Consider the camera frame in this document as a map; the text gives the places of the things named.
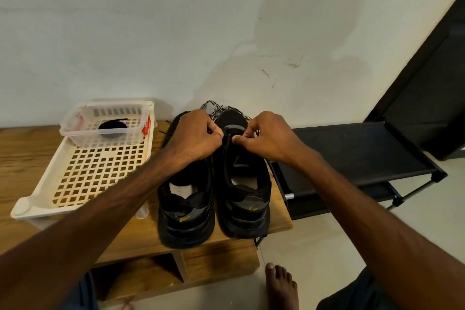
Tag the person's left hand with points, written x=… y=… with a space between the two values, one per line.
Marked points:
x=192 y=139

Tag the person's right hand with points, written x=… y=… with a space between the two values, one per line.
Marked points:
x=276 y=139

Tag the black shoe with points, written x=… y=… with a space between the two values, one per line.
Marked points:
x=243 y=212
x=187 y=222

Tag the black shoelaces bundle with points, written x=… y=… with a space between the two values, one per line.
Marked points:
x=113 y=124

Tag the person's right forearm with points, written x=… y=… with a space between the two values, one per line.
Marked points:
x=389 y=233

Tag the person's left forearm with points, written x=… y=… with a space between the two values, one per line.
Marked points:
x=72 y=241

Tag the person's blue shorts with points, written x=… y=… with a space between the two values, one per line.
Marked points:
x=356 y=293

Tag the red label sticker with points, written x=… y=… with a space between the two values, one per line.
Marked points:
x=147 y=126

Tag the black shoe rack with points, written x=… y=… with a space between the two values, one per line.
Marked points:
x=349 y=157

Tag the large white plastic tray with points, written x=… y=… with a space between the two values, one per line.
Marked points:
x=87 y=175

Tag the small white plastic basket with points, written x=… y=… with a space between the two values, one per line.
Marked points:
x=78 y=139

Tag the dark door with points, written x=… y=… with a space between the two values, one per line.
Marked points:
x=429 y=88

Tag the low wooden table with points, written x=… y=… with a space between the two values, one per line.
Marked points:
x=22 y=168

